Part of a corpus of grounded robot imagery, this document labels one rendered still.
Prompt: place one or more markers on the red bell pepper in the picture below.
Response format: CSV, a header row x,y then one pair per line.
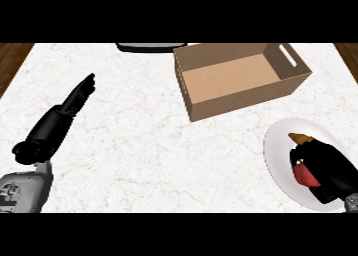
x,y
303,175

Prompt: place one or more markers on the white oval plate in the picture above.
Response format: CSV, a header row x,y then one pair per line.
x,y
280,163

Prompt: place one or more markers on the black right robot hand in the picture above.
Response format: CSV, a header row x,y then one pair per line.
x,y
330,168

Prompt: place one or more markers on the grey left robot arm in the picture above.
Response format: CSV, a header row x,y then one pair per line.
x,y
20,191

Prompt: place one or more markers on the open cardboard box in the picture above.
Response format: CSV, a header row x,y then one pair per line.
x,y
235,78

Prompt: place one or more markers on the black and grey appliance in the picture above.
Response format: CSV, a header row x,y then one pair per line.
x,y
150,47

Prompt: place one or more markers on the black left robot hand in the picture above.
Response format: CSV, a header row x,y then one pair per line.
x,y
51,128

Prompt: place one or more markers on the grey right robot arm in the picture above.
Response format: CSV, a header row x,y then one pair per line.
x,y
355,202

